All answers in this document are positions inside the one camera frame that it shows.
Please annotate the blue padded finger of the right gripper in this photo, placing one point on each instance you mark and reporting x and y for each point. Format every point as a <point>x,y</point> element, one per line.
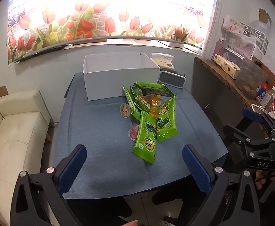
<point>252,115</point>

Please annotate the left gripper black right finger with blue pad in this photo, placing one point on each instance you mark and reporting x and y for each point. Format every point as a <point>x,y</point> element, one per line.
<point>231,197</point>

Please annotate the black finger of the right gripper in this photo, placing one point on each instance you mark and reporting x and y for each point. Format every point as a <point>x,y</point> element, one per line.
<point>234,135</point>

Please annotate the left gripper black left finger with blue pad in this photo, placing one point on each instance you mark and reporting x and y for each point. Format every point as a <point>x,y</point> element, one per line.
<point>26,206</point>

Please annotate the green seaweed snack bag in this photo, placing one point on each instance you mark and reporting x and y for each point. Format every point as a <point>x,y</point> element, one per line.
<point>145,144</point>
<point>166,121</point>
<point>134,111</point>

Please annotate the green seaweed snack bag front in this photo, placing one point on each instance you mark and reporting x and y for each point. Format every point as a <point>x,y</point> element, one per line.
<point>145,144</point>

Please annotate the yellow jelly cup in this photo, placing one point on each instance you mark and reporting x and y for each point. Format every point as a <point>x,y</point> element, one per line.
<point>154,112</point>
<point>155,100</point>

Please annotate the pink jelly cup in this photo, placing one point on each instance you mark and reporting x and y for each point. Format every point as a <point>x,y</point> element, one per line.
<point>133,132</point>

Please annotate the clear jelly cup with lid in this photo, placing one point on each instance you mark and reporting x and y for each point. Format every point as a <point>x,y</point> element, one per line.
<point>125,110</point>

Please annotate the green pea snack packet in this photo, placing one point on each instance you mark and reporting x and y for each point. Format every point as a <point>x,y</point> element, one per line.
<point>154,88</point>

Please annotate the person's left hand fingertip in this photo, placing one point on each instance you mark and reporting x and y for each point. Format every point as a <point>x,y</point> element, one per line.
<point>132,223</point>

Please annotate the plastic bottle red cap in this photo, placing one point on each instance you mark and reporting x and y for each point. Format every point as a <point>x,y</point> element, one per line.
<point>262,92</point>

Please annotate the wooden side shelf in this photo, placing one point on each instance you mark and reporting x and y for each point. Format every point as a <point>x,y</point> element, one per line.
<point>226,80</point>

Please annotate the clear plastic container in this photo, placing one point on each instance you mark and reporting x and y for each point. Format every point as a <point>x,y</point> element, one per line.
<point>250,78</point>

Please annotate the beige patterned carton box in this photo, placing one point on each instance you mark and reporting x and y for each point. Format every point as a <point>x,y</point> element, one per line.
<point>228,66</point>

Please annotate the clear drawer organizer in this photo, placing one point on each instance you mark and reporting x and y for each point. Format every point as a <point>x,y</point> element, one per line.
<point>252,43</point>

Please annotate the cream leather sofa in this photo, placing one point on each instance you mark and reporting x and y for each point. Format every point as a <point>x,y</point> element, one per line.
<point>24,121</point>

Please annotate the pink bottle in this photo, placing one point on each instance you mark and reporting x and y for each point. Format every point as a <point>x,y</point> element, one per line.
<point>219,47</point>

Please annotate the blue tablecloth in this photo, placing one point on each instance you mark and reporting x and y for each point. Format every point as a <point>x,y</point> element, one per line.
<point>111,168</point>

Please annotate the black grey bluetooth speaker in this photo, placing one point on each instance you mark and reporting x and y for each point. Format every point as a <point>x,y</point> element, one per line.
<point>172,78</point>

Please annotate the floral tissue pack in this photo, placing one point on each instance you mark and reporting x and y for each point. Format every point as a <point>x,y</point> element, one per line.
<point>232,25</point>

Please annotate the tissue box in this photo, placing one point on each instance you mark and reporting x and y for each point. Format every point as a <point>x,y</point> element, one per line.
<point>163,60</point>

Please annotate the white storage box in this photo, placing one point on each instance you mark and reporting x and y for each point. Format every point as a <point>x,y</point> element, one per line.
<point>105,74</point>

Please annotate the tulip flower window blind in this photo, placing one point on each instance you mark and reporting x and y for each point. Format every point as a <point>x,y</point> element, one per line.
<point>36,24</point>

